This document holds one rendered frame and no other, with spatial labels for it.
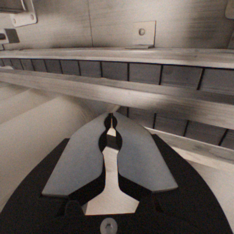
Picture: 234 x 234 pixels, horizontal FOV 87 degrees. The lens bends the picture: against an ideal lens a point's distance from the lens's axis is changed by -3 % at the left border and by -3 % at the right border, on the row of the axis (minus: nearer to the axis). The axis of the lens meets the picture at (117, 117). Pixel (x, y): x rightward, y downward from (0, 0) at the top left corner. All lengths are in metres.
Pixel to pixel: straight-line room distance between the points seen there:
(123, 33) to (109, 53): 0.05
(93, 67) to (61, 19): 0.13
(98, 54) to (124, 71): 0.04
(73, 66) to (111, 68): 0.06
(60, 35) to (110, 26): 0.11
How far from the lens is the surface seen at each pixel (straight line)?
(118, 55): 0.17
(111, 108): 0.15
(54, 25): 0.30
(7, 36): 0.30
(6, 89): 0.21
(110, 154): 0.26
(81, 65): 0.20
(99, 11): 0.24
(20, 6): 0.35
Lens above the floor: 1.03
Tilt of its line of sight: 48 degrees down
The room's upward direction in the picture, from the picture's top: 136 degrees counter-clockwise
